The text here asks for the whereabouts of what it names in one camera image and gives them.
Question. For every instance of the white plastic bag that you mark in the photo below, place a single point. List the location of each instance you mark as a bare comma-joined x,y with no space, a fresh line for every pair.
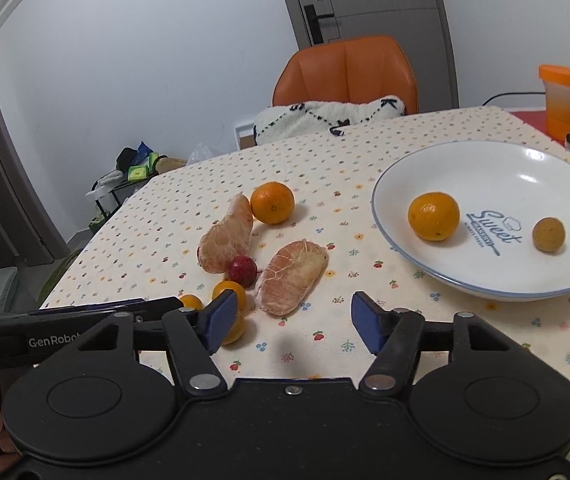
201,153

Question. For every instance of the small orange kumquat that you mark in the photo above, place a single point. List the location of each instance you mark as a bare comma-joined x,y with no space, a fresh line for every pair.
234,287
192,302

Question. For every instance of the black door handle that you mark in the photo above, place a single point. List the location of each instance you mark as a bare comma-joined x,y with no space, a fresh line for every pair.
314,23

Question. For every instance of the orange lidded plastic cup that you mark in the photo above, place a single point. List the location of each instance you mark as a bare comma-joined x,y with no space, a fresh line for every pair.
556,83

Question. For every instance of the brown longan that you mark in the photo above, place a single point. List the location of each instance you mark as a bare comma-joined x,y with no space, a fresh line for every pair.
548,235
236,332

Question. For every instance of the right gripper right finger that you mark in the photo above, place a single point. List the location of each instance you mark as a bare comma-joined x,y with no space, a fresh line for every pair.
393,337

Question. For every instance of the orange leather chair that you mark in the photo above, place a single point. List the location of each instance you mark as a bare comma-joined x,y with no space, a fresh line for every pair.
355,71

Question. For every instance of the peeled pomelo segment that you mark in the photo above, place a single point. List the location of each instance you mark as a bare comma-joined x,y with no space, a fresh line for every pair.
289,277
227,239

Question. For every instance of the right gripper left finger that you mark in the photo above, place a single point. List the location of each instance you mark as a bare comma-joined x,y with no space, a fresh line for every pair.
192,338

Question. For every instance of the grey door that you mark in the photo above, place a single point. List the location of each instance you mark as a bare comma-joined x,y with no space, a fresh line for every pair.
420,27

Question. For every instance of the floral patterned tablecloth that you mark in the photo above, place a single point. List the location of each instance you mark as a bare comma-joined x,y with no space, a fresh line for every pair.
148,249

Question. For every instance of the large orange mandarin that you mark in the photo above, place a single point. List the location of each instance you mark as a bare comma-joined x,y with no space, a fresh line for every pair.
272,203

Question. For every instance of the white blue-rimmed plate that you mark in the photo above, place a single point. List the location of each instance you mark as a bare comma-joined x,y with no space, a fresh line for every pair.
503,190

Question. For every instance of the cluttered side rack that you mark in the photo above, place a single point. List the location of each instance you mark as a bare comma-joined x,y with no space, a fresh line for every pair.
134,168

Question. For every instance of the small red fruit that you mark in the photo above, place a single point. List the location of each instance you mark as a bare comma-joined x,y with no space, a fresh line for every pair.
243,271

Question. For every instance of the white black-patterned cushion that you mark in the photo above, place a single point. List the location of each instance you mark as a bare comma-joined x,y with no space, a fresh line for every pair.
283,122

